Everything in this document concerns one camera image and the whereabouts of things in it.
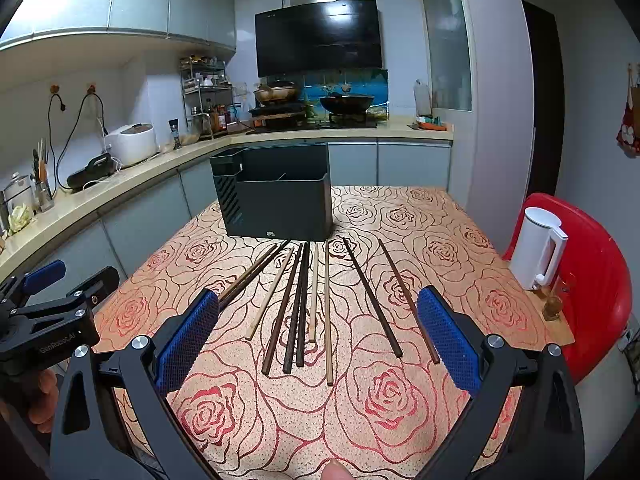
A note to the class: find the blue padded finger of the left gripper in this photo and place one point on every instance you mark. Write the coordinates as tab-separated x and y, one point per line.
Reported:
18	288

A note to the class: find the person's right thumb tip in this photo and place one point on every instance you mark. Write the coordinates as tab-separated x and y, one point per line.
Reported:
335	471

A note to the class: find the knife and utensil jar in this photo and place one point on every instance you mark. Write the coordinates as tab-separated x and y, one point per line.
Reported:
43	193

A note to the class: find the white electric kettle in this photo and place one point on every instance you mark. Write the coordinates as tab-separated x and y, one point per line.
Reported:
539	248

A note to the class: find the dark green utensil holder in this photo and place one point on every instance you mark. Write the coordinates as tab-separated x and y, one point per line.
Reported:
281	192

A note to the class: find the white rice cooker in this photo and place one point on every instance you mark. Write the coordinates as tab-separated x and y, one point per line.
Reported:
131	144

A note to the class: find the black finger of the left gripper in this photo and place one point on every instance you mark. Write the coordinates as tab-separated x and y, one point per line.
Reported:
97	288

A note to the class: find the reddish brown chopstick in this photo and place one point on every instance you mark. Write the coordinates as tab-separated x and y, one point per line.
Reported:
412	305

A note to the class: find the clay pot with lid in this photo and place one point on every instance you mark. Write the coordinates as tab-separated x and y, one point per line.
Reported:
280	92

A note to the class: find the upper wall cabinets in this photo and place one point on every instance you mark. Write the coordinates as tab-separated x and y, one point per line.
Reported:
200	21

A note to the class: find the black range hood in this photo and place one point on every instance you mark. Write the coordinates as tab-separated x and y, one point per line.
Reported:
318	36

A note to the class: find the black gas stove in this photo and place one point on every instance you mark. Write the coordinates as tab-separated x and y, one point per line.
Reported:
299	122

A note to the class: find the red plastic chair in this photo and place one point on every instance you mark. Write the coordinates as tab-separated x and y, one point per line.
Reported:
598	302

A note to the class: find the metal spice rack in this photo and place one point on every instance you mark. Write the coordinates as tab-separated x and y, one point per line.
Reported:
207	94

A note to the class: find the wooden board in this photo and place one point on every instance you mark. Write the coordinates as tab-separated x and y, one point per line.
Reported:
548	306

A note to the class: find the black countertop appliance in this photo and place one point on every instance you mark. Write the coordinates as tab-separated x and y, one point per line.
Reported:
98	168

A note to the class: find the white plastic jug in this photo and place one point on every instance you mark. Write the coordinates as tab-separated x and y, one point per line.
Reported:
422	98

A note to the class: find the black wok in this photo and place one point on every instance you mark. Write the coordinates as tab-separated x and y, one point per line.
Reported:
346	104

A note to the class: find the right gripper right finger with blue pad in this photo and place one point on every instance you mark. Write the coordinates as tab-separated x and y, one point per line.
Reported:
545	439

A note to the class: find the black chopstick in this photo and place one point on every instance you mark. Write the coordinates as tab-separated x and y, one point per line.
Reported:
302	304
292	331
394	344

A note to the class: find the rose pattern tablecloth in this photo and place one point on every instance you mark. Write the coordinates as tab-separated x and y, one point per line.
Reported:
384	417

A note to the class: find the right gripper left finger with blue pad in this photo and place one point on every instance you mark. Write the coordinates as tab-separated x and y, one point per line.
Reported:
90	438

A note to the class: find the person's left hand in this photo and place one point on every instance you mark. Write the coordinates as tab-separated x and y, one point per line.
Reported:
41	412

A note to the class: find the orange tray on counter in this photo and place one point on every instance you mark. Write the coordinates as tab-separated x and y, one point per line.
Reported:
433	126

